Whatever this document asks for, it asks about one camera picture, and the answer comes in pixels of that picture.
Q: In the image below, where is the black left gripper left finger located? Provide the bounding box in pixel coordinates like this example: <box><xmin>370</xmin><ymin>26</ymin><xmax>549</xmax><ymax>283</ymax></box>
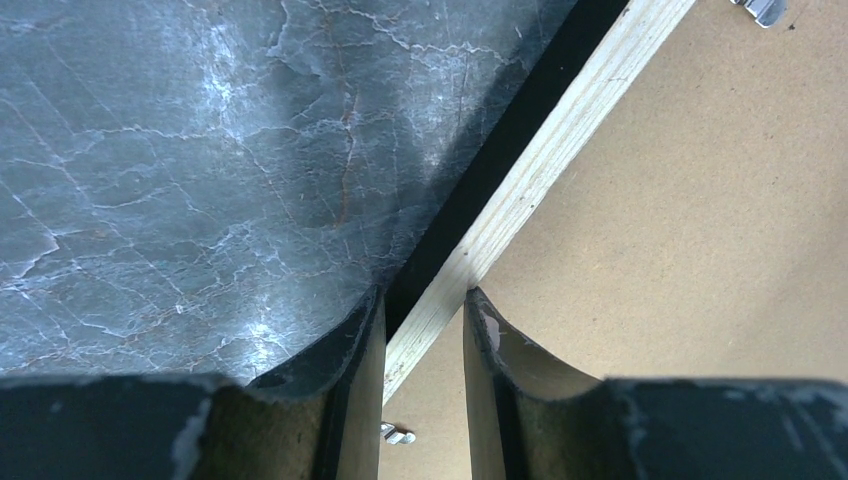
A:
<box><xmin>1</xmin><ymin>287</ymin><xmax>386</xmax><ymax>479</ymax></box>

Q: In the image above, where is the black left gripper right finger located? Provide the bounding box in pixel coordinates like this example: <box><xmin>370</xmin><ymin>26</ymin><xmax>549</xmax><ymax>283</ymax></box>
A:
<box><xmin>463</xmin><ymin>288</ymin><xmax>847</xmax><ymax>479</ymax></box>

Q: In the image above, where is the light wooden picture frame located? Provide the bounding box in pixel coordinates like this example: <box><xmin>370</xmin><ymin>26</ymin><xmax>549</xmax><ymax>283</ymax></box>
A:
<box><xmin>383</xmin><ymin>1</ymin><xmax>691</xmax><ymax>398</ymax></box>

